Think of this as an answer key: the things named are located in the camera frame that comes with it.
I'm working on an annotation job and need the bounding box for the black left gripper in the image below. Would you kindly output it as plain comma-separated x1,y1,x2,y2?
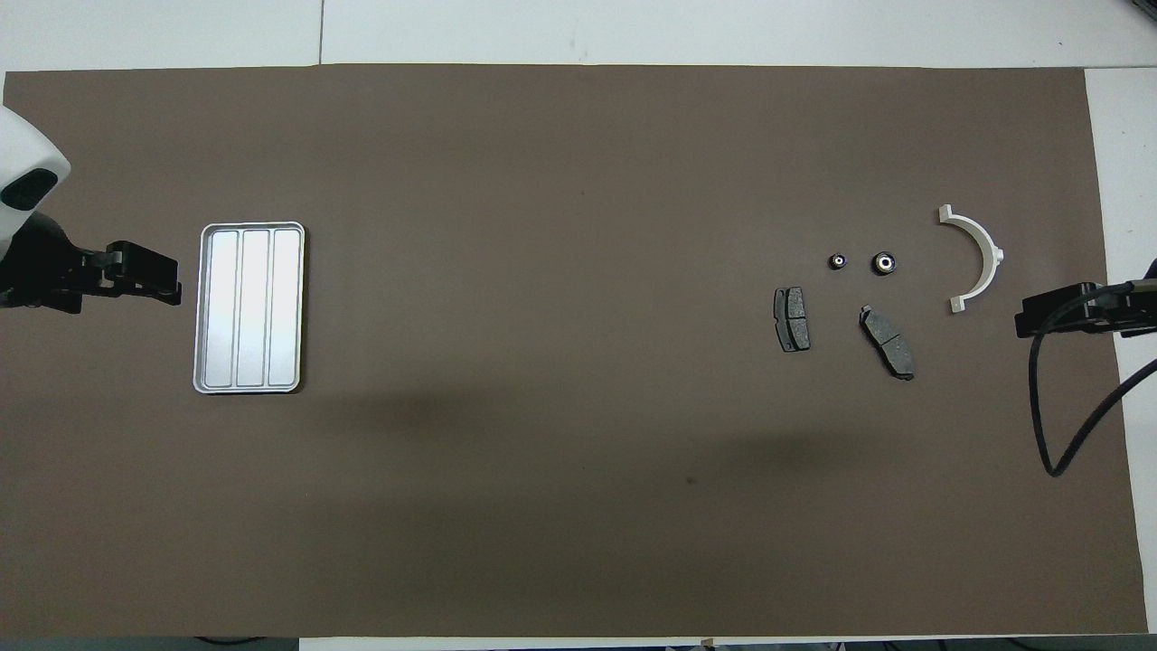
0,215,183,315

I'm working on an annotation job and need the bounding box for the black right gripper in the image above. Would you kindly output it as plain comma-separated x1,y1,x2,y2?
1014,259,1157,339

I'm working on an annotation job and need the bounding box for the silver metal tray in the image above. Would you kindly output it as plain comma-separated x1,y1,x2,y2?
193,222,306,395

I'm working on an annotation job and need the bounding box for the long grey brake pad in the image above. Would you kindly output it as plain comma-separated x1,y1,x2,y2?
858,305,916,382

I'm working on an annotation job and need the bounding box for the short grey brake pad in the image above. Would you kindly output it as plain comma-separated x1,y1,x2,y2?
773,286,812,354

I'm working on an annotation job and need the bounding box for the brown table mat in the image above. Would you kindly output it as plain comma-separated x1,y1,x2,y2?
0,63,1149,638

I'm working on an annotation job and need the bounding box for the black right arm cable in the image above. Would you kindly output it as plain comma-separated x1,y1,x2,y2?
1030,280,1157,478

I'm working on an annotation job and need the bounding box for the white semicircular bracket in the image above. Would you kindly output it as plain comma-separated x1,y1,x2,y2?
938,204,1006,315

